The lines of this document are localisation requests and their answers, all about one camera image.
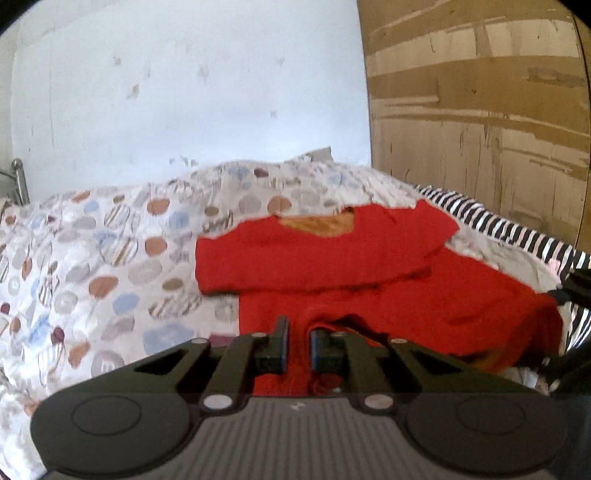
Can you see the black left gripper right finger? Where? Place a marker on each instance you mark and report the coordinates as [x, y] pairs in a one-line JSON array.
[[381, 377]]

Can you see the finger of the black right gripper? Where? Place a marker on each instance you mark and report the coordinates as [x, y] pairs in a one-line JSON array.
[[575, 289]]

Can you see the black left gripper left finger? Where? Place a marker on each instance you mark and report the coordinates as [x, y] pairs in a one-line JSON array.
[[218, 378]]

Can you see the red knitted sweater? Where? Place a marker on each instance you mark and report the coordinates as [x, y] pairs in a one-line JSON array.
[[377, 272]]

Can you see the black white striped sheet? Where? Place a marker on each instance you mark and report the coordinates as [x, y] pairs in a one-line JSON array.
[[560, 258]]

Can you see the dotted patterned duvet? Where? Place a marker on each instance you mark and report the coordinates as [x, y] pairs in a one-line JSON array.
[[94, 280]]

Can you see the brown wooden wardrobe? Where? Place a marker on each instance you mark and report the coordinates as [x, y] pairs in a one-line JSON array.
[[488, 98]]

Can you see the metal bed headboard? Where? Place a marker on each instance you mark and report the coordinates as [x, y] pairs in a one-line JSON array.
[[13, 183]]

